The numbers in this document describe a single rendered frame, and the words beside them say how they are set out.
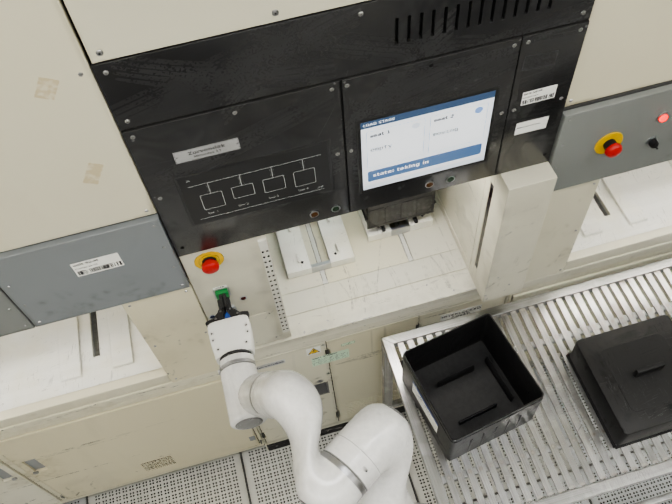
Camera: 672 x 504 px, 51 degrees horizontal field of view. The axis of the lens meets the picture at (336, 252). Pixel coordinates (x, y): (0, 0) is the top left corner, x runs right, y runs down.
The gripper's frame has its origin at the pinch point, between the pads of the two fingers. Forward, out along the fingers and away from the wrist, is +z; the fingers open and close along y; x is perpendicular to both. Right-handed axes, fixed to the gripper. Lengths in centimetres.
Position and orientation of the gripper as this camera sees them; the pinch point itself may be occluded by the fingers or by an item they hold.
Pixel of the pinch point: (224, 303)
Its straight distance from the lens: 174.1
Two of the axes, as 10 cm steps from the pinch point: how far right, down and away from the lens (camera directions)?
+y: 9.6, -2.5, 1.0
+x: -0.6, -5.4, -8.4
